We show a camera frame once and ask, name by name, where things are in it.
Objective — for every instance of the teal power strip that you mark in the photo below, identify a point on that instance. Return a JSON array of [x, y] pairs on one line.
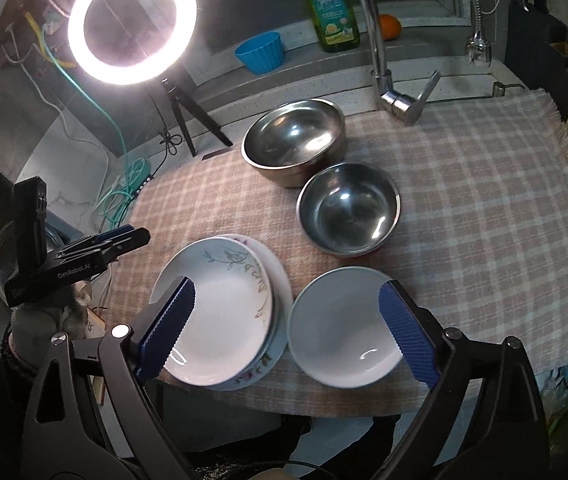
[[139, 175]]

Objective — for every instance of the plain white bowl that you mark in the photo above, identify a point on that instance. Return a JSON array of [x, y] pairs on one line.
[[339, 330]]

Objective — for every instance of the blue ribbed cup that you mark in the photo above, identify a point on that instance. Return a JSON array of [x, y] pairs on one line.
[[259, 52]]

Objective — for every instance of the white plate pink rose print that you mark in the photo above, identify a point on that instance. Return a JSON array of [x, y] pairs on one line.
[[285, 300]]

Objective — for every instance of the beige checked cloth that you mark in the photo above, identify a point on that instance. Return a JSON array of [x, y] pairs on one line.
[[463, 210]]

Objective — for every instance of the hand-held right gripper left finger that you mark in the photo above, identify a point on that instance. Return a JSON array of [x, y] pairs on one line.
[[164, 335]]

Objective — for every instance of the chrome sink knob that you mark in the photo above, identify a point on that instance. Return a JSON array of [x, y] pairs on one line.
[[501, 89]]

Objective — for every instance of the chrome kitchen faucet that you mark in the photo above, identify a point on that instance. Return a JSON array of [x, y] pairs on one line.
[[371, 25]]

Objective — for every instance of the person's left hand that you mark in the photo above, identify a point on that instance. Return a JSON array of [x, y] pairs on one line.
[[49, 317]]

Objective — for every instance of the black mini tripod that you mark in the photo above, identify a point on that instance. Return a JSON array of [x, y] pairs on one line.
[[179, 105]]

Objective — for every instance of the green dish soap bottle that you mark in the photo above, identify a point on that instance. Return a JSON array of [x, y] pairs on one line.
[[331, 10]]

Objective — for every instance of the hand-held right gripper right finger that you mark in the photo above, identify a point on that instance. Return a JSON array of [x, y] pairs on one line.
[[408, 335]]

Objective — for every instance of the white wall socket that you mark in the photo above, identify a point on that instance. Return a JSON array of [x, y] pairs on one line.
[[54, 25]]

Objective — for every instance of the person's left forearm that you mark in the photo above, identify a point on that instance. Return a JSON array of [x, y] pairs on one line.
[[14, 360]]

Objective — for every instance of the white plate green leaf print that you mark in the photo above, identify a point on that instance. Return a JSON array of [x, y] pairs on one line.
[[219, 300]]

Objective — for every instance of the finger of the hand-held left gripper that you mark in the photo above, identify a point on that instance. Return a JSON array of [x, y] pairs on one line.
[[114, 234], [124, 242]]

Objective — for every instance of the small steel bowl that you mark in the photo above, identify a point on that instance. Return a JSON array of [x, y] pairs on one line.
[[348, 210]]

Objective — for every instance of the large steel bowl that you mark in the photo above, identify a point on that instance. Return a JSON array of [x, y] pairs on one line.
[[289, 145]]

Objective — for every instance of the dark knife block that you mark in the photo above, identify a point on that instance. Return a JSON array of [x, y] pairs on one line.
[[533, 45]]

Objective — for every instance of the orange fruit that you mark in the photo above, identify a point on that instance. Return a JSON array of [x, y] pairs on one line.
[[389, 27]]

